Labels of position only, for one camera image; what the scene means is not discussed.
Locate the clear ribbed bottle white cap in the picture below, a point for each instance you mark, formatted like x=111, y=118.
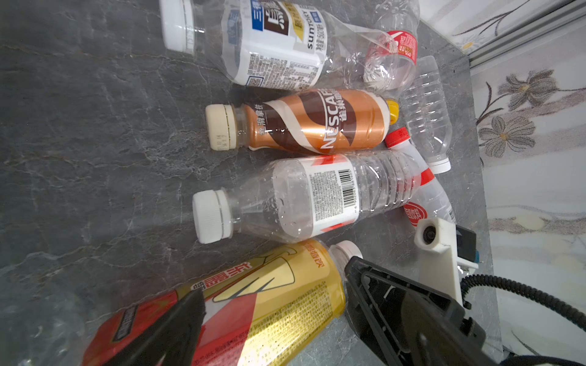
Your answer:
x=426, y=116

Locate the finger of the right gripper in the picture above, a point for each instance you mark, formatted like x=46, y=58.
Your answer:
x=375, y=298

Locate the yellow bottle cap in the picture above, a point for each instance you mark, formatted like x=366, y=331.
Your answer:
x=394, y=111

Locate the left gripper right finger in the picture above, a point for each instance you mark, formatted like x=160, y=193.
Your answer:
x=434, y=341

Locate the brown Nescafe bottle back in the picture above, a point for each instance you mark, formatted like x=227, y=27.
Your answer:
x=313, y=122

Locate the Suntory white label bottle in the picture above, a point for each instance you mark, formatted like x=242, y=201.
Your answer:
x=270, y=44

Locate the crushed bottle red label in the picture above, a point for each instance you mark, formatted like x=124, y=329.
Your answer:
x=391, y=60

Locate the clear bottle red-white label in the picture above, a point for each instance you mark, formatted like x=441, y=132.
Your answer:
x=295, y=199

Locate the white bottle red cap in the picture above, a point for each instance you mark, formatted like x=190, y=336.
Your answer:
x=430, y=200

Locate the yellow red tea bottle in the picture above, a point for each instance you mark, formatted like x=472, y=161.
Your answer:
x=262, y=311

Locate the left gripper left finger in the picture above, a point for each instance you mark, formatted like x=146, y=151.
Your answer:
x=172, y=340

